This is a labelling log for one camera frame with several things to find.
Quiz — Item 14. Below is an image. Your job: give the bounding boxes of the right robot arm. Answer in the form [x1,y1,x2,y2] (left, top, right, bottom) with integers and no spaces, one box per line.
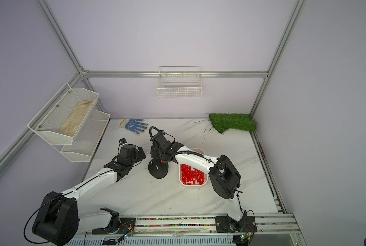
[148,127,248,232]

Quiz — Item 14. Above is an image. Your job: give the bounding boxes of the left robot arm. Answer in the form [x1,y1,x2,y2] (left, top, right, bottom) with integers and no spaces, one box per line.
[31,143,146,246]

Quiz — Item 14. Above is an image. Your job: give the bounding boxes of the red sleeves pile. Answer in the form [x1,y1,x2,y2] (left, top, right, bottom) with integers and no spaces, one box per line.
[180,164,206,186]

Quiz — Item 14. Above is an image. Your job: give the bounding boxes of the blue dotted work glove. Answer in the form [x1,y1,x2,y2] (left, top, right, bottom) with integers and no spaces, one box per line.
[119,118,148,134]

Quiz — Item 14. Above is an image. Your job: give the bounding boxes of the white tray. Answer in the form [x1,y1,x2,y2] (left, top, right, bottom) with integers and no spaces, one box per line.
[178,157,208,187]

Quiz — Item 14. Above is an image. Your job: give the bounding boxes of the lower white mesh shelf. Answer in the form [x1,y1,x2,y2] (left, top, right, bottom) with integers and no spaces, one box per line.
[60,110,110,163]

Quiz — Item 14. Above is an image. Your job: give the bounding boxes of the white mesh shelf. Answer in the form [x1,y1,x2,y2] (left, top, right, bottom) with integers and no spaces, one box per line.
[27,84,99,145]
[60,110,110,163]

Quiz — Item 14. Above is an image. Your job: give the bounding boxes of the green artificial grass mat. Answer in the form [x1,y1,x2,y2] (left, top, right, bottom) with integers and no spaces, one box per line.
[209,113,257,134]

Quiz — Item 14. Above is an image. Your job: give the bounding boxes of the beige cloth in shelf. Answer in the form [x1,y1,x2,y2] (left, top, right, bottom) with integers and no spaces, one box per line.
[58,99,95,137]

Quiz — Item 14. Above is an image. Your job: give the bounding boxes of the upper white mesh shelf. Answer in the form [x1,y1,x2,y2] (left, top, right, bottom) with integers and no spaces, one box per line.
[27,84,99,145]

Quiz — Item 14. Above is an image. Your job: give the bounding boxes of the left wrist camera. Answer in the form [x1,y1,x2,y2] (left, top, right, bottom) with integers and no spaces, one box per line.
[118,138,127,146]

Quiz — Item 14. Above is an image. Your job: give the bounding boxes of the white wire wall basket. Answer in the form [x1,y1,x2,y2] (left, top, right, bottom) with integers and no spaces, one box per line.
[156,66,202,99]

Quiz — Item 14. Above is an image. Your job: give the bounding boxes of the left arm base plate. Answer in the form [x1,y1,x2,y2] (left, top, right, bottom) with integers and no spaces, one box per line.
[92,217,136,235]

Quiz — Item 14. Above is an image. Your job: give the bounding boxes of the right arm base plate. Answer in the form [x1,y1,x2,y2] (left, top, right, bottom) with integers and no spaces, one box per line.
[215,215,257,233]

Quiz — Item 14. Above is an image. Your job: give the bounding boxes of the aluminium mounting rail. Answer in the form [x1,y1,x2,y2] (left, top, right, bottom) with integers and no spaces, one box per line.
[78,212,301,236]

